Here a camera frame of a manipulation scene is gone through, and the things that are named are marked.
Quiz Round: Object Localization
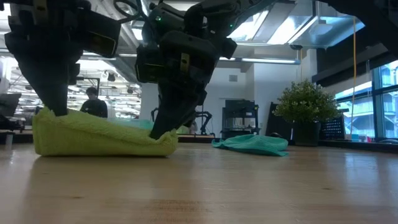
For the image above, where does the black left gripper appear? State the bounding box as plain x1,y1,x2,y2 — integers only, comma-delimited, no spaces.
4,12,90,117

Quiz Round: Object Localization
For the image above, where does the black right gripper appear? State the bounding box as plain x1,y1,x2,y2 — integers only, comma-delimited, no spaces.
149,29,239,140

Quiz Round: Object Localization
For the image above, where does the lime green microfiber towel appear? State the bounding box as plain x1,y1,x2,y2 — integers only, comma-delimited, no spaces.
32,107,179,157

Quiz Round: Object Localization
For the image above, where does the teal microfiber towel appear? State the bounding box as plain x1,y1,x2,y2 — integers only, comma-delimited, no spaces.
211,133,289,157

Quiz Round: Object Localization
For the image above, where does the dark background monitor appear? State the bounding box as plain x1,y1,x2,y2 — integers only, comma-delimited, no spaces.
0,93,22,118

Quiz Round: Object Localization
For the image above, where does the person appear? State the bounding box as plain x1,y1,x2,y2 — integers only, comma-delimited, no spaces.
80,86,109,119

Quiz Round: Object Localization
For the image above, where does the black equipment cart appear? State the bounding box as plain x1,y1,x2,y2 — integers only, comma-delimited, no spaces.
221,99,261,139

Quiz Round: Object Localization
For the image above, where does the black leaning panel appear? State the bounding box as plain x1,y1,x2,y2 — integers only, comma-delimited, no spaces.
266,101,295,139

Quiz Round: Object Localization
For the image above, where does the potted green plant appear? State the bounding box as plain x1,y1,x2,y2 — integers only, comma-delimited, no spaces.
272,78,342,147

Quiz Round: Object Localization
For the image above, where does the black perforated crate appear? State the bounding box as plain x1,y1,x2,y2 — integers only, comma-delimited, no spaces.
320,115,346,141

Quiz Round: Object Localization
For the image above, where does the black aluminium rig frame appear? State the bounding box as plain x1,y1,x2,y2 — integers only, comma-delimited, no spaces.
0,129,398,154

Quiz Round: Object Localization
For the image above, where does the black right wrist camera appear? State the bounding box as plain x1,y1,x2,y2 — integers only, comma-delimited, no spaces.
135,44,164,84

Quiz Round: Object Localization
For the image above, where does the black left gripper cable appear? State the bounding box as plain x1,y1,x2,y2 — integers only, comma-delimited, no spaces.
113,0,142,24

